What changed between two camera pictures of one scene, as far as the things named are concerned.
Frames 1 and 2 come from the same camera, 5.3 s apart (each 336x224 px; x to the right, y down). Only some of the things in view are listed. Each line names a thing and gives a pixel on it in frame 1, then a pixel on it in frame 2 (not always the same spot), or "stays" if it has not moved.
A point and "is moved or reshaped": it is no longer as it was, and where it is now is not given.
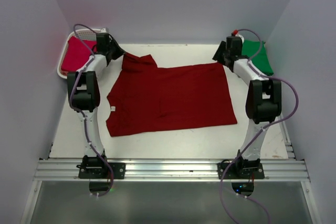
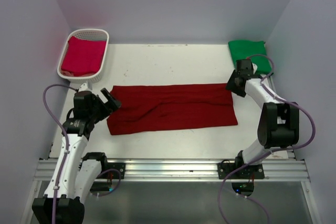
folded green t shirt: (261, 62) stays
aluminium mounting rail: (275, 170) stays
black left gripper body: (115, 51) -> (111, 100)
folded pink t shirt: (75, 54) stays
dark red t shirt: (145, 98) is moved or reshaped
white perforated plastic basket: (87, 34) stays
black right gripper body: (219, 54) -> (234, 86)
